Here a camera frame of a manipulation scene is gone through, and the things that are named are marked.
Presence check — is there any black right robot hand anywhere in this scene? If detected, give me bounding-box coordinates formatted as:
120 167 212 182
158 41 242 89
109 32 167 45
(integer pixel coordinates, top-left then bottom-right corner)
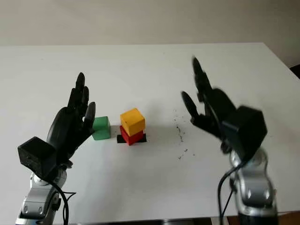
180 56 237 154

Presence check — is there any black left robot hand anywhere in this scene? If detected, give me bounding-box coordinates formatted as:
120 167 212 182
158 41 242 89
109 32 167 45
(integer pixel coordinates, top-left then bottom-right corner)
46 72 97 167

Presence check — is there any green wooden block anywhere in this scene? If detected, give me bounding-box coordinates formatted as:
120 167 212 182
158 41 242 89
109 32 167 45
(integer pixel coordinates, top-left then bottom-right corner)
91 116 111 141

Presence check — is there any yellow wooden block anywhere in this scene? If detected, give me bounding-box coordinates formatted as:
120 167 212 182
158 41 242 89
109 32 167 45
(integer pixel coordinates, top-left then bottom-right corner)
120 107 145 136

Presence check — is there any red wooden block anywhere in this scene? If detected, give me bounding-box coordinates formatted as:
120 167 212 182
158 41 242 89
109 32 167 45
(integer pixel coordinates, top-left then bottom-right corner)
119 125 145 146

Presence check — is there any black tape strip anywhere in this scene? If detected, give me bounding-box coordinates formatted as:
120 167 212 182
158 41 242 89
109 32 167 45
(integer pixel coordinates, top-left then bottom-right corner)
116 133 148 143

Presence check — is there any dark object beside table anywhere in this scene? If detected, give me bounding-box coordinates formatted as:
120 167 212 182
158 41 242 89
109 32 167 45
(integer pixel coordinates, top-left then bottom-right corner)
290 64 300 78

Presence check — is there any dark robot torso edge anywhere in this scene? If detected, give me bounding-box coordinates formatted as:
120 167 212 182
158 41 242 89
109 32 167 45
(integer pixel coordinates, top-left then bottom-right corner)
70 219 211 225

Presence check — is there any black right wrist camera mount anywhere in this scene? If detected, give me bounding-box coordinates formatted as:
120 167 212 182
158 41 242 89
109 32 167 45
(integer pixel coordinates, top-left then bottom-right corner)
221 105 268 162

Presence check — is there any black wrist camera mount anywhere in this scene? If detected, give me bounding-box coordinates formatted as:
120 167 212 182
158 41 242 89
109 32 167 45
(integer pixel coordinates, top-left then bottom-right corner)
221 105 268 162
17 136 57 180

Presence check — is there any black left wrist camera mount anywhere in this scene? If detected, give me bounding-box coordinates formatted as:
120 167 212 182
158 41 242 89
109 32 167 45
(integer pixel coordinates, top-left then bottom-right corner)
17 136 57 180

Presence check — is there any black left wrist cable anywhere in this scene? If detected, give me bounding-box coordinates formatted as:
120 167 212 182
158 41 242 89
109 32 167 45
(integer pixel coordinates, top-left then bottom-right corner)
49 180 77 225

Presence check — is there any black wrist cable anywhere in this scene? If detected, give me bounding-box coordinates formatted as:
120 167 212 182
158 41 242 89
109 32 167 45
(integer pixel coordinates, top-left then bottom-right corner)
217 161 247 225
49 180 77 225

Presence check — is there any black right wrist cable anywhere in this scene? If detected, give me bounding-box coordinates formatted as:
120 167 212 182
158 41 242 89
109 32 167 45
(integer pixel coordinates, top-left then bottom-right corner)
217 161 247 225

